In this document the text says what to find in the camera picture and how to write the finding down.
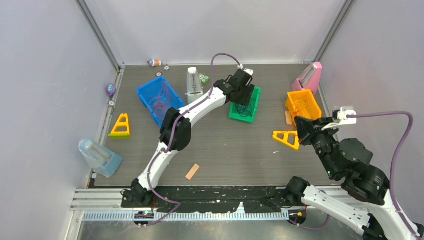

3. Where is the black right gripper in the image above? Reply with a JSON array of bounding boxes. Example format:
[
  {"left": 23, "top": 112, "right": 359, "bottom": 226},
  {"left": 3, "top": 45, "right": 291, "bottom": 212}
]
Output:
[{"left": 292, "top": 115, "right": 338, "bottom": 176}]

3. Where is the yellow cable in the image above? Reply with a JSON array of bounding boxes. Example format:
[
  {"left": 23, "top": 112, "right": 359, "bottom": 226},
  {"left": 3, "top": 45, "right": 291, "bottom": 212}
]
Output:
[{"left": 293, "top": 94, "right": 317, "bottom": 117}]

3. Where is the dark purple cable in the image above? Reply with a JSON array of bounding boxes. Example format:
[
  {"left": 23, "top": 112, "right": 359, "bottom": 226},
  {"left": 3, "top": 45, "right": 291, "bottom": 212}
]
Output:
[{"left": 235, "top": 99, "right": 259, "bottom": 118}]

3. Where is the red purple cable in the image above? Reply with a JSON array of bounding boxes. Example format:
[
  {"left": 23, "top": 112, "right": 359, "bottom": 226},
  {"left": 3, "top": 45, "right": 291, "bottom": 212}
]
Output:
[{"left": 147, "top": 81, "right": 178, "bottom": 115}]

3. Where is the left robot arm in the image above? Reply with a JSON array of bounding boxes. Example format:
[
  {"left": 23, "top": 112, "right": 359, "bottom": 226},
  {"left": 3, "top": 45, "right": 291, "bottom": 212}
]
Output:
[{"left": 130, "top": 66, "right": 255, "bottom": 207}]

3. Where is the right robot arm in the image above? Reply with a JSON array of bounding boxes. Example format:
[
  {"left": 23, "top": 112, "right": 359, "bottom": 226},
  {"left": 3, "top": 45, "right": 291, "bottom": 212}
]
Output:
[{"left": 285, "top": 116, "right": 424, "bottom": 240}]

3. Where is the small wooden block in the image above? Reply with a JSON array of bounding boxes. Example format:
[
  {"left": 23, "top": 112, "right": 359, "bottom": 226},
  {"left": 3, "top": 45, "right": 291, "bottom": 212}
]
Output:
[{"left": 285, "top": 111, "right": 293, "bottom": 125}]

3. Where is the orange plastic bin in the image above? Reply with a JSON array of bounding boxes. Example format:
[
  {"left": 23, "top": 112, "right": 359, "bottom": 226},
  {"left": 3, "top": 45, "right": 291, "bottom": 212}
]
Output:
[{"left": 285, "top": 89, "right": 322, "bottom": 126}]

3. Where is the green plastic bin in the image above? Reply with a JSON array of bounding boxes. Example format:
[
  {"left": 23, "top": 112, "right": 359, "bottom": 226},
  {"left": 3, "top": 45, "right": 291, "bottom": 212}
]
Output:
[{"left": 228, "top": 86, "right": 262, "bottom": 124}]

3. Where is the green monster toy block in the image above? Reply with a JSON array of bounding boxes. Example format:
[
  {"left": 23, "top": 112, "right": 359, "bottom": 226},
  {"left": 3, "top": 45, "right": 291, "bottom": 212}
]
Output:
[{"left": 199, "top": 73, "right": 211, "bottom": 85}]

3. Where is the white metronome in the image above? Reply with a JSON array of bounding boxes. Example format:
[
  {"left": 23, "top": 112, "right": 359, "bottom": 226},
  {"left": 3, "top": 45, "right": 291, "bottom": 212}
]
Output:
[{"left": 186, "top": 67, "right": 204, "bottom": 105}]

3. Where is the pink metronome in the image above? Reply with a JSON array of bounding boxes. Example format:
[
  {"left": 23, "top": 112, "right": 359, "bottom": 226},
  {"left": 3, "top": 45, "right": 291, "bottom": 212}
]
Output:
[{"left": 291, "top": 61, "right": 323, "bottom": 95}]

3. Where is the blue plastic bin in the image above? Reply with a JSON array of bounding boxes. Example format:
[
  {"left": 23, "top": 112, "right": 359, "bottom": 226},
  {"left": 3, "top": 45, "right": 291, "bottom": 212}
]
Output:
[{"left": 135, "top": 76, "right": 186, "bottom": 127}]

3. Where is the small clown figurine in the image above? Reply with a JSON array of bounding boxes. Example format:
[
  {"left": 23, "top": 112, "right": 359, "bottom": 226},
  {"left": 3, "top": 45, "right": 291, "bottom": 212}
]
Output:
[{"left": 146, "top": 59, "right": 163, "bottom": 68}]

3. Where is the flat wooden block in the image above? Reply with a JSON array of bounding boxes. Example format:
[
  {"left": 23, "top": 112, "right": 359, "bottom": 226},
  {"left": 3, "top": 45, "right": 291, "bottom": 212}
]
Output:
[{"left": 185, "top": 163, "right": 200, "bottom": 181}]

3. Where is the yellow triangle on green base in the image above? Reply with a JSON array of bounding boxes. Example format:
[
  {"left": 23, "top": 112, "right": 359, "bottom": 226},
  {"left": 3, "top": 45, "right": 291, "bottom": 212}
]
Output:
[{"left": 108, "top": 113, "right": 131, "bottom": 139}]

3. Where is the purple round toy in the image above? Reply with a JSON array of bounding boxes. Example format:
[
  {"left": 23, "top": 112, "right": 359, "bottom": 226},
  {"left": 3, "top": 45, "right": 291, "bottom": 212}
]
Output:
[{"left": 106, "top": 83, "right": 117, "bottom": 97}]

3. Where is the clear plastic bottle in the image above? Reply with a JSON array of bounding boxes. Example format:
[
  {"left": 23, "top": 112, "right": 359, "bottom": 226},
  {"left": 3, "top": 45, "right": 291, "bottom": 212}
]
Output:
[{"left": 78, "top": 138, "right": 123, "bottom": 178}]

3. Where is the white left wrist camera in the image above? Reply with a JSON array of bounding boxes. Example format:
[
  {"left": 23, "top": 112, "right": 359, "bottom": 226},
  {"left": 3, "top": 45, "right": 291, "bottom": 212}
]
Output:
[{"left": 237, "top": 64, "right": 254, "bottom": 76}]

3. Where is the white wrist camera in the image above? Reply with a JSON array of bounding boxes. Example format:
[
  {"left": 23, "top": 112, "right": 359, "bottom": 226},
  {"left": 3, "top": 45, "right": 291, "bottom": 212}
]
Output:
[
  {"left": 321, "top": 106, "right": 357, "bottom": 131},
  {"left": 237, "top": 64, "right": 254, "bottom": 76}
]

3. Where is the yellow triangular plastic frame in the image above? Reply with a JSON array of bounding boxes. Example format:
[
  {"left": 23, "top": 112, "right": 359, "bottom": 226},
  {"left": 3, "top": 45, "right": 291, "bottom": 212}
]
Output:
[{"left": 272, "top": 130, "right": 300, "bottom": 151}]

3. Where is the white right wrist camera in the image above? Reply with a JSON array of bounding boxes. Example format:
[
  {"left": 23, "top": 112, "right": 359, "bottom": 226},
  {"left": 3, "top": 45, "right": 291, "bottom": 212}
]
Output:
[{"left": 321, "top": 106, "right": 357, "bottom": 131}]

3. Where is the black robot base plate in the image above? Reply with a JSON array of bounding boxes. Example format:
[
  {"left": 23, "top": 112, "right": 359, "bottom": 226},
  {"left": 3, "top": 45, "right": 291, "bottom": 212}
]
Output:
[{"left": 120, "top": 185, "right": 319, "bottom": 215}]

